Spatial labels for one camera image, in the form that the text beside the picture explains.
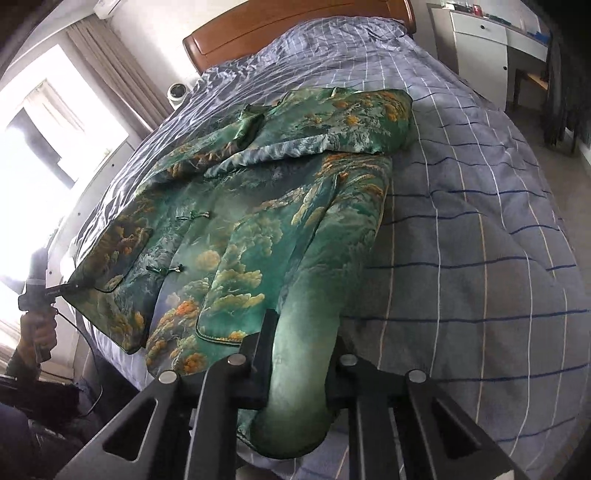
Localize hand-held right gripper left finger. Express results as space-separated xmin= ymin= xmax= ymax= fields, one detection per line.
xmin=55 ymin=309 xmax=279 ymax=480

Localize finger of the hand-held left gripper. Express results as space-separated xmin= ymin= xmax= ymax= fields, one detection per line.
xmin=44 ymin=282 xmax=94 ymax=302

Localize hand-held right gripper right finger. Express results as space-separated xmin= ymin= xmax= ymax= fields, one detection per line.
xmin=324 ymin=336 xmax=532 ymax=480

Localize green patterned jacket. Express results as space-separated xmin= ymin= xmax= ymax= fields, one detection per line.
xmin=65 ymin=85 xmax=414 ymax=460

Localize person's left forearm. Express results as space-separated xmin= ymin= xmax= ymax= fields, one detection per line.
xmin=0 ymin=344 xmax=43 ymax=386

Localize person's left hand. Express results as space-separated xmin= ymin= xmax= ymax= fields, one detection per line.
xmin=19 ymin=308 xmax=59 ymax=366

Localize white window cabinet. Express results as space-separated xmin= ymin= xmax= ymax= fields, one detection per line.
xmin=55 ymin=141 xmax=139 ymax=278

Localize window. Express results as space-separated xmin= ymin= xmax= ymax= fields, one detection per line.
xmin=0 ymin=44 xmax=131 ymax=296

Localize person's dark clothing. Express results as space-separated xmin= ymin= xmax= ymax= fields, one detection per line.
xmin=0 ymin=373 xmax=100 ymax=480

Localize bed with purple plaid duvet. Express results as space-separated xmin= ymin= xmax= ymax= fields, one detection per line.
xmin=60 ymin=16 xmax=580 ymax=480

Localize beige curtain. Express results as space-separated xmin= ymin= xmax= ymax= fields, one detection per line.
xmin=67 ymin=18 xmax=174 ymax=149

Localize white desk fan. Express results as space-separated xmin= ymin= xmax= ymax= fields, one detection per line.
xmin=167 ymin=82 xmax=188 ymax=110

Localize wooden headboard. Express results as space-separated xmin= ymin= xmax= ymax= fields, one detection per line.
xmin=182 ymin=0 xmax=416 ymax=77

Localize wooden chair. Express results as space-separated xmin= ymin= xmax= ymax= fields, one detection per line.
xmin=512 ymin=68 xmax=553 ymax=112

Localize white desk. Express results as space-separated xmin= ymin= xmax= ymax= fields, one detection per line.
xmin=427 ymin=2 xmax=552 ymax=112

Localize dark jacket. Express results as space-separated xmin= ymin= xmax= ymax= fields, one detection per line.
xmin=542 ymin=18 xmax=583 ymax=149

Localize black cable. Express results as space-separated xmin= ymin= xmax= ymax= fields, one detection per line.
xmin=54 ymin=311 xmax=103 ymax=418

